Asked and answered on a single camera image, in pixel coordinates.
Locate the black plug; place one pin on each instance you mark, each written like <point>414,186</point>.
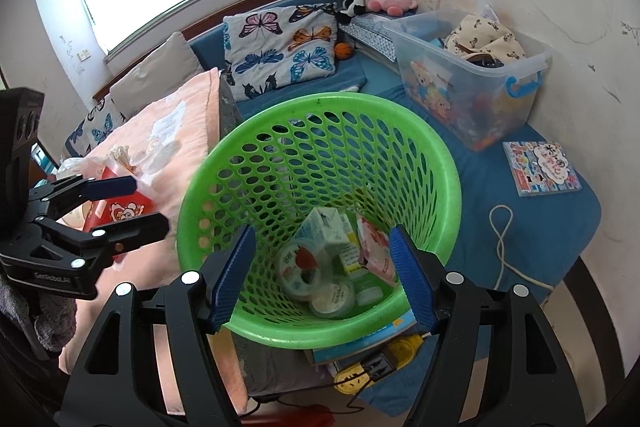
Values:
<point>377,364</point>

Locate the large butterfly print pillow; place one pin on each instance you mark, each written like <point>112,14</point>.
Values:
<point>280,52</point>

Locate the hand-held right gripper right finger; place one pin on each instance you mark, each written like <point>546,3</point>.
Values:
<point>407,277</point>

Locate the pink blanket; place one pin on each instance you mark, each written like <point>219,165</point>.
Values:
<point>190,97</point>

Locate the small butterfly print pillow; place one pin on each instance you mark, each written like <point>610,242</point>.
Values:
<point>100,127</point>

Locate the colourful children's book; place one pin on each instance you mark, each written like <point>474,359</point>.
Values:
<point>542,167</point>

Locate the green plastic basket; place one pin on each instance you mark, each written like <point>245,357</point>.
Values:
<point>325,100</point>

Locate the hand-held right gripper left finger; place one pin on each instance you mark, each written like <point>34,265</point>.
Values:
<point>235,277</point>

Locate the white wall switch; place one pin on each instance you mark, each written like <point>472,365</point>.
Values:
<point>85,55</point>

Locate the clear wrapper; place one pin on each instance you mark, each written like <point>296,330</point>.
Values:
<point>160,152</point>

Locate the clear plastic storage box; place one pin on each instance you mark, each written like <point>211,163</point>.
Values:
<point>475,107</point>

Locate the clear round plastic container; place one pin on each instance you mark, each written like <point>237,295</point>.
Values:
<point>332,299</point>

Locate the yellow power strip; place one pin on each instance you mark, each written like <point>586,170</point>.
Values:
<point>350,379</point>

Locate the cream patterned cloth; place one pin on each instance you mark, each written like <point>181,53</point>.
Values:
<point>480,37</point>

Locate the small orange ball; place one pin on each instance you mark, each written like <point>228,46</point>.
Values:
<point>344,51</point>

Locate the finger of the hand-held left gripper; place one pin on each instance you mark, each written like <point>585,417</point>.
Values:
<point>145,227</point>
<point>112,186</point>

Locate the white green milk carton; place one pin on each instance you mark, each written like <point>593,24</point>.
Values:
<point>320,227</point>

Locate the blue white patterned cloth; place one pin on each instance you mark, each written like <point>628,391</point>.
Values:
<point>375,37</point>

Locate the red plastic stool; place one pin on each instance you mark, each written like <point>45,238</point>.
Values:
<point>300,419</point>

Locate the red printed plastic cup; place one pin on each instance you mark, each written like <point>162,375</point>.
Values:
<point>125,209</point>

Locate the beige cushion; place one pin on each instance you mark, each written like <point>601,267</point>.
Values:
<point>155,77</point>

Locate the pink snack packet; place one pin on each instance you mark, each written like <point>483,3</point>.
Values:
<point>375,247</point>

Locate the blue sofa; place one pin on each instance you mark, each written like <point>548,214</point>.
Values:
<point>475,187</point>

